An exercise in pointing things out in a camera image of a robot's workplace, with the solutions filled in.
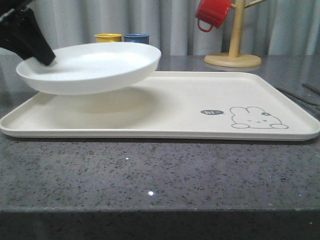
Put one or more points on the red mug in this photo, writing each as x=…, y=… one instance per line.
x=212, y=12

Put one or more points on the wooden mug tree stand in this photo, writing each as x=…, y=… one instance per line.
x=233, y=58

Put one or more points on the grey curtain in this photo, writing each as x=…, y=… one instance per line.
x=272, y=27

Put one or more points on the yellow mug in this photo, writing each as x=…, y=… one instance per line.
x=108, y=37

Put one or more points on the silver fork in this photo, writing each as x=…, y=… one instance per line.
x=304, y=100

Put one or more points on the white round plate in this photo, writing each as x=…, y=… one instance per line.
x=91, y=68

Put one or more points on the blue mug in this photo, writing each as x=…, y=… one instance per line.
x=137, y=38

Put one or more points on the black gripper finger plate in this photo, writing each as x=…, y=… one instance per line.
x=20, y=34

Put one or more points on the cream rabbit serving tray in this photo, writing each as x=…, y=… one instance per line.
x=169, y=104

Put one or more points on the silver spoon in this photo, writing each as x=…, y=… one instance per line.
x=312, y=88

